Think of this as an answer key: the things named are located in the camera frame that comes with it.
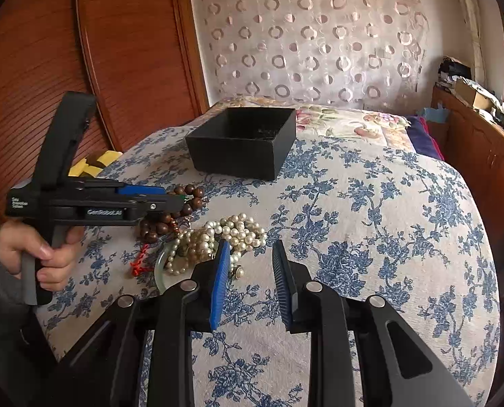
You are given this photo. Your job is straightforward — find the lace window curtain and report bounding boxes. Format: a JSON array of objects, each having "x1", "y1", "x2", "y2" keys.
[{"x1": 451, "y1": 0, "x2": 487, "y2": 81}]

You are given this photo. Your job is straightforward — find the brown wooden wardrobe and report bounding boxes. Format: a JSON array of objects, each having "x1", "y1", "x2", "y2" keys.
[{"x1": 0, "y1": 0, "x2": 210, "y2": 230}]

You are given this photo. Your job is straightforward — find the pale green jade bangle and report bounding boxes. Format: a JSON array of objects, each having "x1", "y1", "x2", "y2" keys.
[{"x1": 154, "y1": 244, "x2": 193, "y2": 295}]

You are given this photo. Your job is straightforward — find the circle patterned sheer curtain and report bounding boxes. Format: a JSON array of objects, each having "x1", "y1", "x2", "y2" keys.
[{"x1": 190, "y1": 0, "x2": 426, "y2": 113}]

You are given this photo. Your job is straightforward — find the brown wooden bead necklace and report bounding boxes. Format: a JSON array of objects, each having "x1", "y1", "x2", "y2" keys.
[{"x1": 138, "y1": 183, "x2": 206, "y2": 244}]

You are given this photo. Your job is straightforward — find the blue floral bedspread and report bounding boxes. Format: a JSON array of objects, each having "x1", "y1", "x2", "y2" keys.
[{"x1": 36, "y1": 125, "x2": 501, "y2": 407}]

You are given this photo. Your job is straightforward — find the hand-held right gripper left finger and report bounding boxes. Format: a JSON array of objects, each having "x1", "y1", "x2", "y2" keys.
[{"x1": 57, "y1": 239, "x2": 231, "y2": 407}]

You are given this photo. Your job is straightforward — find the pile of dark clothes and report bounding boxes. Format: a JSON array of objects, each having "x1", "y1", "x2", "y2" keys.
[{"x1": 438, "y1": 56, "x2": 473, "y2": 90}]

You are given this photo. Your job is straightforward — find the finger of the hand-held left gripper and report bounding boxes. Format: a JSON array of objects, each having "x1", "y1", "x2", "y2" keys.
[
  {"x1": 135, "y1": 195, "x2": 185, "y2": 221},
  {"x1": 80, "y1": 180, "x2": 168, "y2": 198}
]

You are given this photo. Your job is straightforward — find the pink flowered quilt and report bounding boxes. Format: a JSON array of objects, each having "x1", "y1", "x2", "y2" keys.
[{"x1": 195, "y1": 97, "x2": 414, "y2": 150}]

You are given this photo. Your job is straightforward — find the person's left hand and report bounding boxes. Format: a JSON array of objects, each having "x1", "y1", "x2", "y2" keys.
[{"x1": 0, "y1": 219, "x2": 85, "y2": 292}]

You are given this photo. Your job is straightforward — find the black square box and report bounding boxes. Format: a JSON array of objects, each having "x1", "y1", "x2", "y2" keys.
[{"x1": 185, "y1": 107, "x2": 297, "y2": 181}]

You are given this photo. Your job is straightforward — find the low wooden cabinet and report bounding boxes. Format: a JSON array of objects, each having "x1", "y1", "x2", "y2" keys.
[{"x1": 430, "y1": 85, "x2": 504, "y2": 242}]

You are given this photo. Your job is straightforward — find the red knotted cord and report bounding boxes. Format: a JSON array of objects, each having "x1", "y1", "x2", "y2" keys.
[{"x1": 130, "y1": 244, "x2": 149, "y2": 276}]

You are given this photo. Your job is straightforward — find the purple blanket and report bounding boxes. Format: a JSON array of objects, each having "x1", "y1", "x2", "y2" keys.
[{"x1": 407, "y1": 115, "x2": 437, "y2": 159}]

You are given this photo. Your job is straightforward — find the open cardboard box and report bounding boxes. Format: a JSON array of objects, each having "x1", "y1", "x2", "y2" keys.
[{"x1": 453, "y1": 77, "x2": 494, "y2": 111}]

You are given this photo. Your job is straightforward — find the white pearl necklace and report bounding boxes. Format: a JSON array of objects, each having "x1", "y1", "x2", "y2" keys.
[{"x1": 164, "y1": 214, "x2": 268, "y2": 279}]

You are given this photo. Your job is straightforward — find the light blue cloth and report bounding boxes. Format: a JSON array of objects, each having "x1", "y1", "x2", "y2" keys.
[{"x1": 422, "y1": 107, "x2": 450, "y2": 124}]

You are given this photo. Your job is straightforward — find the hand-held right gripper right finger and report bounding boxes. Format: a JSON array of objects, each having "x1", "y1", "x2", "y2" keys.
[{"x1": 272, "y1": 239, "x2": 475, "y2": 407}]

